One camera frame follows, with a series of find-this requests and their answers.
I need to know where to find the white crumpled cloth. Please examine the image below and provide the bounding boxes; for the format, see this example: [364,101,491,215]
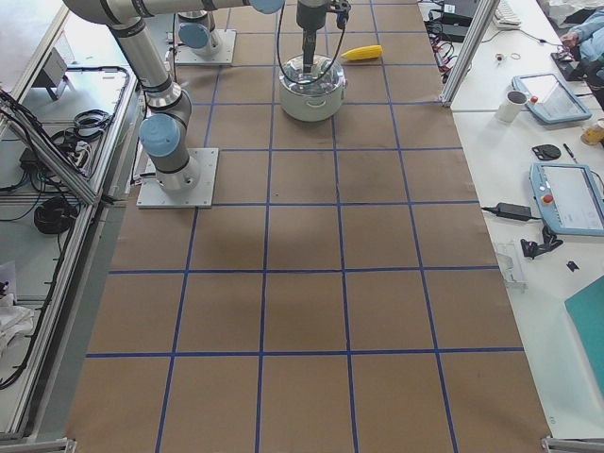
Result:
[1,293,34,353]

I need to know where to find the glass pot lid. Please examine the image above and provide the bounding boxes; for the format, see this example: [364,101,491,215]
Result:
[278,52,342,91]

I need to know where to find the pale green cooking pot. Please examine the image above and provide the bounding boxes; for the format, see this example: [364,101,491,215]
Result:
[279,55,347,123]

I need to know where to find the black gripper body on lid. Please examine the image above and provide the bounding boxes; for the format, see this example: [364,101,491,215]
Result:
[296,0,327,31]

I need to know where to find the blue teach pendant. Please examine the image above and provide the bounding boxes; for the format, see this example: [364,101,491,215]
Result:
[528,162,603,237]
[512,73,592,125]

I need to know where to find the person's hand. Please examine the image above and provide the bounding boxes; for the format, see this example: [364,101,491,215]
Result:
[561,32,579,49]

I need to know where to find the lower blue teach pendant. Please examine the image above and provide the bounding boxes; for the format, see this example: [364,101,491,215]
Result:
[528,162,603,237]

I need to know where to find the teal folder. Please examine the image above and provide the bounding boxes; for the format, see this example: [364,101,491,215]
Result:
[565,277,603,394]

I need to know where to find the clear plastic holder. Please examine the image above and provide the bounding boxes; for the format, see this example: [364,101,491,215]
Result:
[493,242,528,293]

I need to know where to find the black power adapter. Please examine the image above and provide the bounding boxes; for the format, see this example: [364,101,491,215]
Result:
[481,202,540,222]

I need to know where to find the brown paper table mat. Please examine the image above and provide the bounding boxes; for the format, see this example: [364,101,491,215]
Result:
[66,1,548,452]

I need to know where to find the coiled black cables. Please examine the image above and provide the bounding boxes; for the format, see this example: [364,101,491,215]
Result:
[33,195,79,236]

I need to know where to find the upper blue teach pendant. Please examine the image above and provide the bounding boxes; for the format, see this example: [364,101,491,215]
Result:
[512,73,592,125]

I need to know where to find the black pen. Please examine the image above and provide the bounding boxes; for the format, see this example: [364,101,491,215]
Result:
[562,143,579,164]

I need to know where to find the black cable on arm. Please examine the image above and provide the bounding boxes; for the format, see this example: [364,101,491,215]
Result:
[276,0,350,86]

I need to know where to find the white coffee mug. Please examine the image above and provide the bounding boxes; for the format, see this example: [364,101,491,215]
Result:
[495,90,529,124]

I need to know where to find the yellow corn cob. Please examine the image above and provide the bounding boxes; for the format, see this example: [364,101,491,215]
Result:
[342,44,383,61]

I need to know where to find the black round disc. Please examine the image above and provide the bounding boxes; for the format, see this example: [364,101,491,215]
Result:
[531,143,562,161]

